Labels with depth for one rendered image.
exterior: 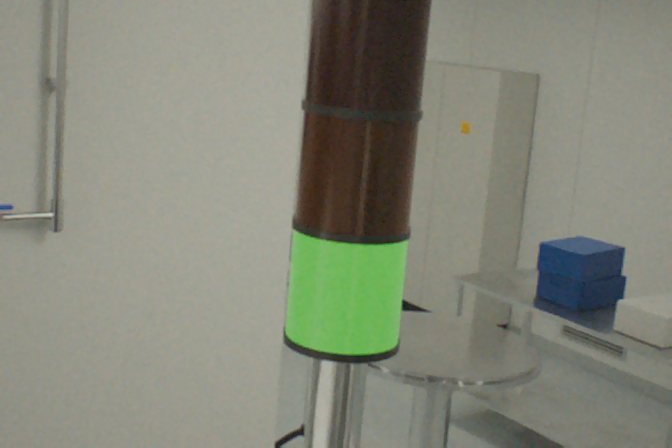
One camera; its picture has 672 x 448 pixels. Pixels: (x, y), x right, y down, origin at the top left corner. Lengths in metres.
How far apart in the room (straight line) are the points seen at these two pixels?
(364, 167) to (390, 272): 0.05
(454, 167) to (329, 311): 7.15
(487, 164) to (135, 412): 5.46
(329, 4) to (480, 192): 6.97
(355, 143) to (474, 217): 7.02
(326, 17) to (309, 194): 0.07
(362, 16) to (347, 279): 0.10
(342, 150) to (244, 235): 1.69
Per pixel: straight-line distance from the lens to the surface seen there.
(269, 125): 2.06
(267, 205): 2.09
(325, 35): 0.39
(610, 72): 7.09
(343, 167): 0.39
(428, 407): 4.52
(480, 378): 4.12
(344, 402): 0.43
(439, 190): 7.67
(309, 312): 0.40
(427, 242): 7.81
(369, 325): 0.40
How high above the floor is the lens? 2.34
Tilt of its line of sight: 10 degrees down
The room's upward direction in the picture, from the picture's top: 5 degrees clockwise
